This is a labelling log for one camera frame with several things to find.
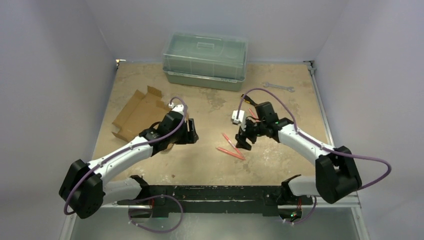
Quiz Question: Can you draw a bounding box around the red pen with label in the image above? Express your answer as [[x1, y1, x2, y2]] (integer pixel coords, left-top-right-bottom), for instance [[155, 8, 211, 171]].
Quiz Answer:
[[222, 133, 245, 159]]

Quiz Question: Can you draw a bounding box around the brown cardboard box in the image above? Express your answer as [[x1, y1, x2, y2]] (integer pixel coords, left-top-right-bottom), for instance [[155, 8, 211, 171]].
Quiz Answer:
[[112, 86, 170, 143]]

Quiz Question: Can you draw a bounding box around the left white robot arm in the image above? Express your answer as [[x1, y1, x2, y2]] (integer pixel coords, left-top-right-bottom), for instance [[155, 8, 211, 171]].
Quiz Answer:
[[58, 110, 199, 219]]

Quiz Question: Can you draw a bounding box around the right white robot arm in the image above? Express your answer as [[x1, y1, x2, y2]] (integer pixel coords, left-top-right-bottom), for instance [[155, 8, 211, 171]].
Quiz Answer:
[[231, 102, 362, 204]]

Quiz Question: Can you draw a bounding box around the green plastic storage box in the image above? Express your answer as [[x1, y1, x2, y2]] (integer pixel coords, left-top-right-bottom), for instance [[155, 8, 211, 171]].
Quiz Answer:
[[162, 32, 248, 92]]

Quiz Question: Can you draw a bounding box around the black yellow screwdriver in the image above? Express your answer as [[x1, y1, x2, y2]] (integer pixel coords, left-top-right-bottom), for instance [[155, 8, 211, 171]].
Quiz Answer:
[[240, 94, 258, 107]]

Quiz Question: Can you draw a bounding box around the silver wrench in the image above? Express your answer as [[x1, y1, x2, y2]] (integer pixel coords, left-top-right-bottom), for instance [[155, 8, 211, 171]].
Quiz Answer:
[[262, 82, 295, 93]]

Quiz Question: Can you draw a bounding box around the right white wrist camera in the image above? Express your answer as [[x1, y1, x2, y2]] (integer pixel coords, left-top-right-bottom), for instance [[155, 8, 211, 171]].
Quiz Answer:
[[231, 110, 246, 131]]

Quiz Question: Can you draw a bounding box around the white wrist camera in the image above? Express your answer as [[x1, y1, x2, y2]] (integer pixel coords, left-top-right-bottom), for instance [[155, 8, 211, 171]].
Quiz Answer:
[[168, 102, 186, 115], [231, 110, 246, 131]]

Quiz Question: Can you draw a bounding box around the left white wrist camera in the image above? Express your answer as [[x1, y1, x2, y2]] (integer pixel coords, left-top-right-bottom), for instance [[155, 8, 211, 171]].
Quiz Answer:
[[168, 102, 186, 115]]

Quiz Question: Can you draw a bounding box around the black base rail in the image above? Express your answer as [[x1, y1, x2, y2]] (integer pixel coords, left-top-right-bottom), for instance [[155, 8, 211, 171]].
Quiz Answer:
[[118, 185, 313, 218]]

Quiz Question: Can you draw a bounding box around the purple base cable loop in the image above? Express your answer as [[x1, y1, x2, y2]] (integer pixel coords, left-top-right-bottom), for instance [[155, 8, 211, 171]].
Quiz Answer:
[[127, 194, 185, 234]]

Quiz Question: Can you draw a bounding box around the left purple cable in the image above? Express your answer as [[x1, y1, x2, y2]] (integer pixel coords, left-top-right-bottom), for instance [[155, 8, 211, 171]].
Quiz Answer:
[[63, 96, 189, 216]]

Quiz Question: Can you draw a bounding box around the aluminium frame rail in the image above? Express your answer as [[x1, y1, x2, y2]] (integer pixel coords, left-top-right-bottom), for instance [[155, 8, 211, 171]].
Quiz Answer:
[[60, 195, 369, 240]]

